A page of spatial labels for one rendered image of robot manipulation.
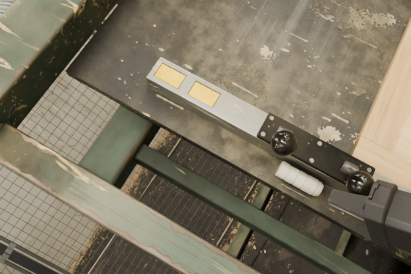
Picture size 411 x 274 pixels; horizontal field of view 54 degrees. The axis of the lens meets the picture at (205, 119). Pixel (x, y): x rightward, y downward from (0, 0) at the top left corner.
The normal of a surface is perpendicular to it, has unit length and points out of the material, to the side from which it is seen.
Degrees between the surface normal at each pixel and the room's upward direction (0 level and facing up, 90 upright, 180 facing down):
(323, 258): 58
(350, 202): 25
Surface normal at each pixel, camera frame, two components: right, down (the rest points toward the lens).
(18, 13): 0.06, -0.36
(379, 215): -0.65, 0.18
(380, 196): -0.43, -0.56
